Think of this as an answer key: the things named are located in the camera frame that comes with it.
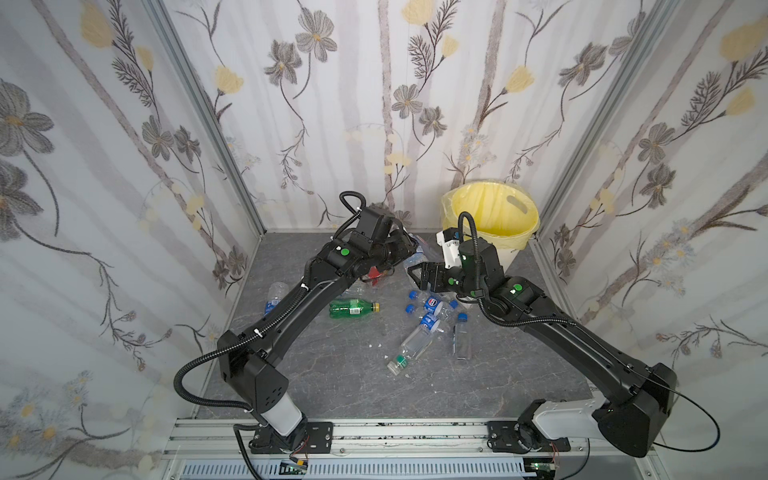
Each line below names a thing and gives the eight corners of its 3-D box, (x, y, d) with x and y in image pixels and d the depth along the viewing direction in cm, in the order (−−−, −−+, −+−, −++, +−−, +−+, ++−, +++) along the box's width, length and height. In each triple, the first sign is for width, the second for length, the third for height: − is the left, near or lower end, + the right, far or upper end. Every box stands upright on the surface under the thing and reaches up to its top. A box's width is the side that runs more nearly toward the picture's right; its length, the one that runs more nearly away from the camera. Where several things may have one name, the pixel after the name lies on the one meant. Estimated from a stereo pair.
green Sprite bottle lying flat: (331, 320, 97) (328, 311, 93) (333, 307, 101) (330, 298, 96) (380, 320, 98) (379, 312, 93) (380, 307, 101) (380, 298, 96)
